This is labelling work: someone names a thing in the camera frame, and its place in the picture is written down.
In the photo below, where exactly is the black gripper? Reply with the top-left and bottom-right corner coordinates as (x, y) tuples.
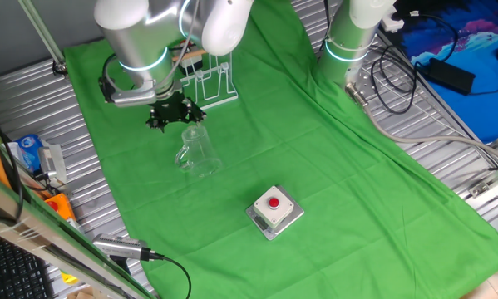
(145, 92), (209, 135)

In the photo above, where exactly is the clear glass cup with handle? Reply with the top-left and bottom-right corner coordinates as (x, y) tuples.
(173, 123), (224, 179)

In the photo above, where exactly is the clear acrylic drying rack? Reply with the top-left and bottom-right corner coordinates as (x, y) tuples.
(171, 45), (239, 112)

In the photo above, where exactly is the grey red-button box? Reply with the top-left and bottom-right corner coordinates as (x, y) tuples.
(177, 40), (206, 72)

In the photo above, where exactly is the red-button box on plate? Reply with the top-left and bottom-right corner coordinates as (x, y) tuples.
(252, 185), (295, 230)

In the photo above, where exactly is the grey finned metal device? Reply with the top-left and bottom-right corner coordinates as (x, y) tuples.
(37, 143), (68, 184)

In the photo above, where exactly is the orange box red button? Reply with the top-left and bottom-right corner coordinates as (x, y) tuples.
(43, 193), (78, 222)

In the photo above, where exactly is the green cloth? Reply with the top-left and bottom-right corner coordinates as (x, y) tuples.
(63, 0), (498, 299)

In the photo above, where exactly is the blue tissue pack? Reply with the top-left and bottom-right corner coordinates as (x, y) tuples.
(7, 133), (46, 174)

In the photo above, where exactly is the diagonal aluminium strut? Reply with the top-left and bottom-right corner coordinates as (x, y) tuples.
(17, 0), (69, 78)

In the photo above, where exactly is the black keyboard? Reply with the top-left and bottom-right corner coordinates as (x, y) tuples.
(0, 232), (55, 299)

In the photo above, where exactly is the black power adapter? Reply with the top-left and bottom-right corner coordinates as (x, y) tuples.
(416, 56), (477, 96)

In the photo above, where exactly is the blue painted mat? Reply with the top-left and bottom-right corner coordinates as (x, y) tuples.
(392, 0), (498, 145)

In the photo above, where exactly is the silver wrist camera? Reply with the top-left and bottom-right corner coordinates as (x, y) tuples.
(109, 81), (158, 108)

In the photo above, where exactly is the black camera plug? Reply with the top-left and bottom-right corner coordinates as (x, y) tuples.
(97, 76), (116, 104)

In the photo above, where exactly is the black camera cable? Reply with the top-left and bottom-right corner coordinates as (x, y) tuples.
(142, 248), (193, 299)

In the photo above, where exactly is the silver camera on stand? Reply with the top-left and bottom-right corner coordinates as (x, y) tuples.
(91, 233), (150, 262)

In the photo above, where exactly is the aluminium frame beam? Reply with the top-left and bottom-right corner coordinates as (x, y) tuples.
(0, 165), (156, 299)

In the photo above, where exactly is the black looped floor cable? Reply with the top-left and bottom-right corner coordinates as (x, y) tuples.
(369, 43), (420, 116)

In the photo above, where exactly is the grey corrugated hose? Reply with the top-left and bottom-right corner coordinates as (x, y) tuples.
(344, 81), (498, 167)

